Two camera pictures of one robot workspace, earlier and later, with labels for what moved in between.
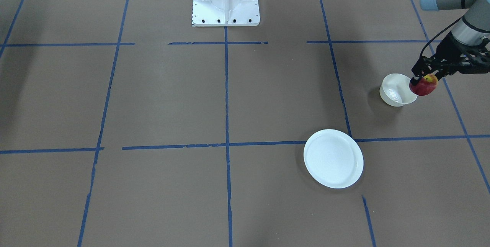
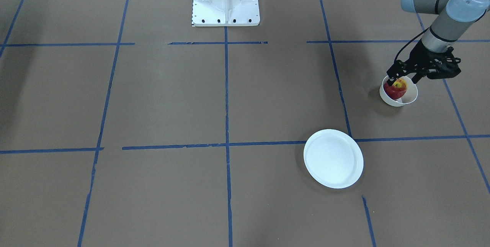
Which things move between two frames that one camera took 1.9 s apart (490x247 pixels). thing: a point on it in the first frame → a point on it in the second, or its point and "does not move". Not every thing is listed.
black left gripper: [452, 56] → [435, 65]
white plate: [334, 158] does not move
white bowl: [394, 90] does not move
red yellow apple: [425, 85] → [397, 89]
